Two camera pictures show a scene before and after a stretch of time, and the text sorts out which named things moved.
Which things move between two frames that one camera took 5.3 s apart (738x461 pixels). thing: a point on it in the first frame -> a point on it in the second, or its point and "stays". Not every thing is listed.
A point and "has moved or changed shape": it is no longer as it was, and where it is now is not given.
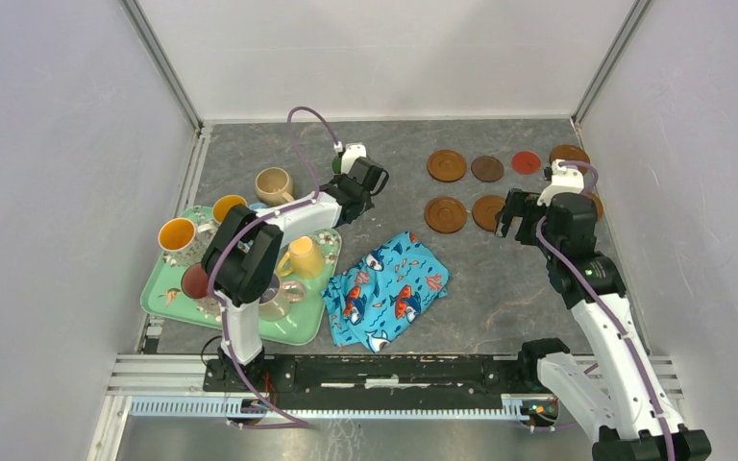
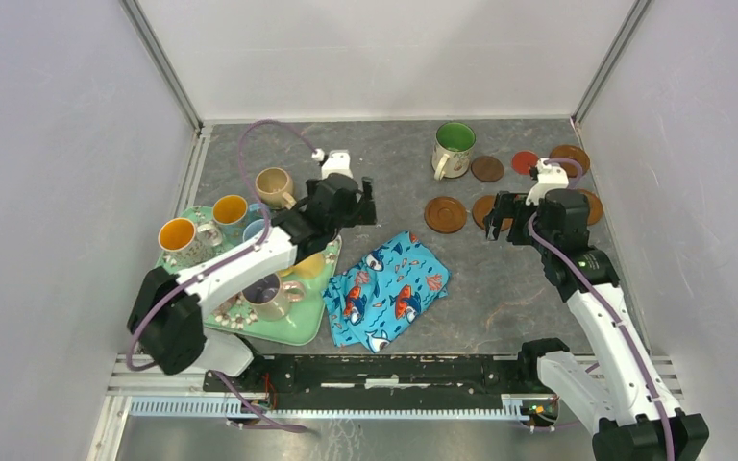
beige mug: (273, 186) stays
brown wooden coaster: (598, 204) stays
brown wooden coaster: (445, 214) stays
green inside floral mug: (336, 164) has moved or changed shape
